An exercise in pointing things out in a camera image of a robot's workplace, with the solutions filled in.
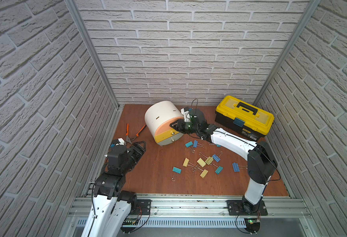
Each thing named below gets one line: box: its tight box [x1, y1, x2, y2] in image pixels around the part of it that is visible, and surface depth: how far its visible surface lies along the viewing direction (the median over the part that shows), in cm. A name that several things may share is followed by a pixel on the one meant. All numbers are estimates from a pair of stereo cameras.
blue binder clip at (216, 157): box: [212, 151, 224, 163], surface depth 92 cm
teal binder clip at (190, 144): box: [184, 141, 196, 154], surface depth 97 cm
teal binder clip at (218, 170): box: [210, 163, 224, 175], surface depth 88 cm
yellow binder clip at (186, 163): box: [182, 157, 196, 169], surface depth 90 cm
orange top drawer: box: [154, 116, 184, 136], surface depth 81 cm
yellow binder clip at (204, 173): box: [191, 167, 209, 179], surface depth 87 cm
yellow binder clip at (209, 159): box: [198, 152, 214, 165], surface depth 91 cm
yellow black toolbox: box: [215, 95, 275, 143], surface depth 97 cm
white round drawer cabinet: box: [144, 100, 184, 146], surface depth 89 cm
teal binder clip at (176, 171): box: [171, 165, 182, 182], surface depth 87 cm
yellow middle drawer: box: [154, 128, 180, 144], surface depth 87 cm
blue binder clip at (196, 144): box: [192, 139, 205, 149], surface depth 99 cm
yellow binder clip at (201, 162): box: [196, 157, 207, 168], surface depth 89 cm
